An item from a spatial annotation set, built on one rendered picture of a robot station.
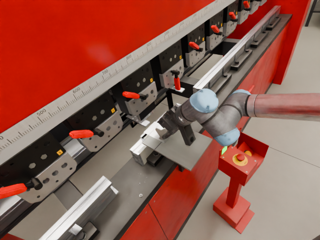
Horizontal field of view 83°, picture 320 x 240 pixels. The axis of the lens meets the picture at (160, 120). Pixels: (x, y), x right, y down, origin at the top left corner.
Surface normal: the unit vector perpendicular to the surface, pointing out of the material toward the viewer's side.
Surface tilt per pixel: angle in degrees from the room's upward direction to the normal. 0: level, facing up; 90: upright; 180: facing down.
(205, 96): 41
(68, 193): 0
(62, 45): 90
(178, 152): 0
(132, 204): 0
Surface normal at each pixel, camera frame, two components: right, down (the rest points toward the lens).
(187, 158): -0.17, -0.71
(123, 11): 0.77, 0.33
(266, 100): -0.64, -0.46
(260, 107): -0.74, 0.23
